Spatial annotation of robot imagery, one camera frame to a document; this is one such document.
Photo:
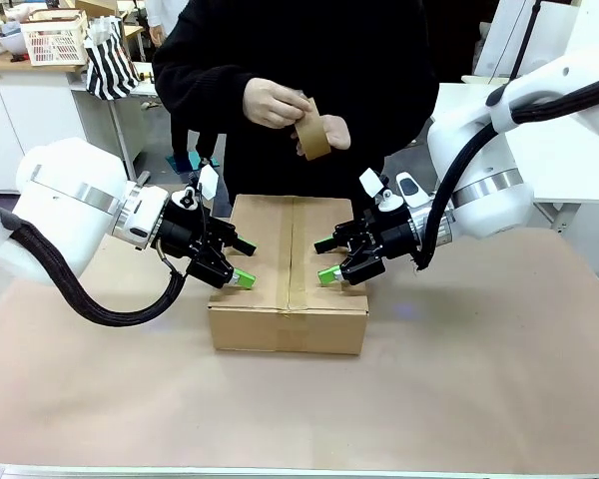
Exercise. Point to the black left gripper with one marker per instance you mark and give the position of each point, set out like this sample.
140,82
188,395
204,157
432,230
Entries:
182,234

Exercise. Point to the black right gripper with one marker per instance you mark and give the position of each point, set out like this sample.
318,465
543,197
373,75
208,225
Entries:
397,232

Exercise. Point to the brown cardboard box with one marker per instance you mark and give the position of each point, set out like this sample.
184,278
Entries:
289,299

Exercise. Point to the brown packing tape roll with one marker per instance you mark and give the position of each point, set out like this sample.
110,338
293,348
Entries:
312,135

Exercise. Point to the person's right forearm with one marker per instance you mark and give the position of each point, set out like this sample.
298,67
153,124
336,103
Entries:
199,85

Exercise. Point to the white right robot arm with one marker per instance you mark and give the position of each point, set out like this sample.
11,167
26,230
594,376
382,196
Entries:
489,169

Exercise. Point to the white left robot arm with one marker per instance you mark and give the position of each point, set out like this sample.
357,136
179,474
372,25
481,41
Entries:
65,209

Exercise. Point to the person's left forearm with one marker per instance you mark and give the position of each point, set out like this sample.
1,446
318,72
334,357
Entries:
394,115

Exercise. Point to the person's left hand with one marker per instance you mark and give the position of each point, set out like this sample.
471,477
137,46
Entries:
338,132

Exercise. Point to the person's right hand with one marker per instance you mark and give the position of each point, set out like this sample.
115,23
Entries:
274,102

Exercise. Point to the teal floor mat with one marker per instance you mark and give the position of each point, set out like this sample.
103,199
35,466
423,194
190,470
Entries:
189,162

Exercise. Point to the person in black sweater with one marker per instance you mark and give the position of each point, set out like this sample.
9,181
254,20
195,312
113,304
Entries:
329,50

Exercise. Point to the black white striped bag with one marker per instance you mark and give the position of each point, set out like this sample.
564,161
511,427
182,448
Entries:
111,65

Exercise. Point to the person in white shirt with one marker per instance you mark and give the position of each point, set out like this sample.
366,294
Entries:
160,22

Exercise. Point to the white board panel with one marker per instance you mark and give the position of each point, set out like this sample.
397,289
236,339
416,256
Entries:
524,35

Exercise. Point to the black light stand pole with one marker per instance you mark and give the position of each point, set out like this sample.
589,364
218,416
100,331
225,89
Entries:
525,35

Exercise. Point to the white crate with red contents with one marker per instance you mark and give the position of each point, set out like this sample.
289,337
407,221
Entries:
55,40

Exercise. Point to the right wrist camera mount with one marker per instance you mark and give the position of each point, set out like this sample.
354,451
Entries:
374,187

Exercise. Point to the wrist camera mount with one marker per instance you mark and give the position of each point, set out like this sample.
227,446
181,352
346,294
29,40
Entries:
374,187
208,182

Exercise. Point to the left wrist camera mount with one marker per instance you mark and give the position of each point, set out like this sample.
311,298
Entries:
208,182

